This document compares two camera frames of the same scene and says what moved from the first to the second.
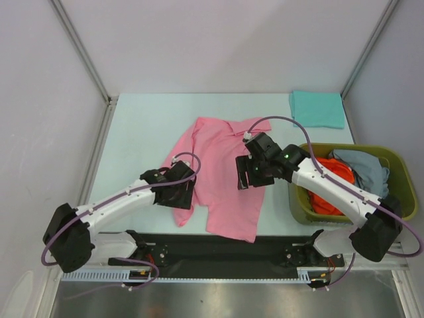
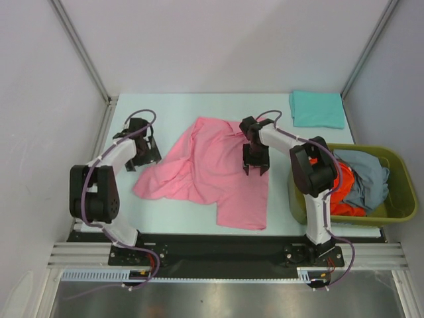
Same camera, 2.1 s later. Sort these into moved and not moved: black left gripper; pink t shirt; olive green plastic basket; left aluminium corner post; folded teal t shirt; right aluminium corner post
Moved: black left gripper; pink t shirt
Not moved: right aluminium corner post; olive green plastic basket; left aluminium corner post; folded teal t shirt
